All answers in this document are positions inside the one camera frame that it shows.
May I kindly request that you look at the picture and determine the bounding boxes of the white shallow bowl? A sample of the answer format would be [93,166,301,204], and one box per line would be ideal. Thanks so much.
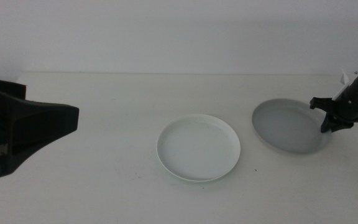
[156,113,242,183]

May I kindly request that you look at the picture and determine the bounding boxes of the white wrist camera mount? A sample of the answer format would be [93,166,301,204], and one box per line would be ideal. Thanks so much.
[332,70,358,101]

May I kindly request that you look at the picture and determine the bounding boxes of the grey shallow bowl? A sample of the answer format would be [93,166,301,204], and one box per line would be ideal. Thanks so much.
[251,98,333,155]

